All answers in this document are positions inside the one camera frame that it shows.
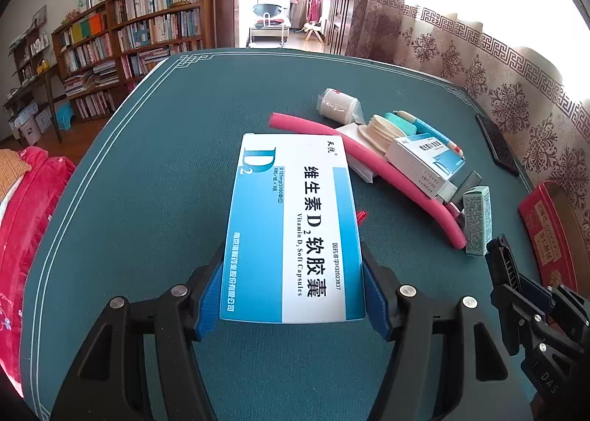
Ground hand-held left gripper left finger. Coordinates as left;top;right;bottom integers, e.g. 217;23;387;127
50;243;226;421

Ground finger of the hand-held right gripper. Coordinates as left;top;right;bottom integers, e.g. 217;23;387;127
551;283;590;348
485;233;554;355

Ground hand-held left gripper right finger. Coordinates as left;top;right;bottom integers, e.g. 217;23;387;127
361;243;531;421

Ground red tin container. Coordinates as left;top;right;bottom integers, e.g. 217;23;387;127
517;181;584;295

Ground small green box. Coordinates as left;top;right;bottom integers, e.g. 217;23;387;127
462;186;493;257

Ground blue white medicine box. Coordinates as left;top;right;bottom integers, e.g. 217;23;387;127
385;132;464;200
220;132;368;325

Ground pink foam tube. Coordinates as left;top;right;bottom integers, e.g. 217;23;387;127
270;112;466;250

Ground round white tape rolls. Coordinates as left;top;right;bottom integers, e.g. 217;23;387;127
364;114;409;156

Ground white gauze packet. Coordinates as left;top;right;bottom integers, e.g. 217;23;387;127
336;122;385;183

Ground blue cylindrical tube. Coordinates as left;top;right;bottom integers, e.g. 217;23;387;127
399;110;466;156

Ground small teal box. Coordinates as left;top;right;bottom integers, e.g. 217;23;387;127
385;112;418;136

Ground white bandage roll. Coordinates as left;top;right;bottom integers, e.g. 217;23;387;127
317;88;365;123

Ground small grey box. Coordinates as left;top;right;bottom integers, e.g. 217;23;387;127
454;171;483;203

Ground green felt table cover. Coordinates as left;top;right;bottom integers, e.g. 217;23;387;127
18;48;554;421

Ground black smartphone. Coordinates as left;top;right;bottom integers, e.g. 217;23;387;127
475;113;521;177

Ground red floral blanket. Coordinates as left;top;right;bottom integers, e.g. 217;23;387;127
0;146;77;398

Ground blue plastic stool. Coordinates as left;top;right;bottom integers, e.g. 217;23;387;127
54;100;75;131

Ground orange plaid cushion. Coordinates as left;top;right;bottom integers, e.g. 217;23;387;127
0;149;32;198

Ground white storage bin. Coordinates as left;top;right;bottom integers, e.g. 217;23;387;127
9;105;52;145

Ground patterned beige curtain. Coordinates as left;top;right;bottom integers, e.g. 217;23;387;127
355;0;590;200

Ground wooden side shelf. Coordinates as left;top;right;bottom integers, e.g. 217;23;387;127
4;27;63;145

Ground wooden bookshelf with books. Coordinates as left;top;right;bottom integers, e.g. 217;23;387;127
60;0;204;120

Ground small wooden stool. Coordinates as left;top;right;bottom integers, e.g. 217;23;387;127
302;22;326;47

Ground low wooden bookshelf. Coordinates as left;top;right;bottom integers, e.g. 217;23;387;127
51;1;127;123

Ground tall wooden bookshelf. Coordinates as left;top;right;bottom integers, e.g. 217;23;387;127
107;0;217;85

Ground white frame commode chair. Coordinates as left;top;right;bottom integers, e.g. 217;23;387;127
249;0;292;46

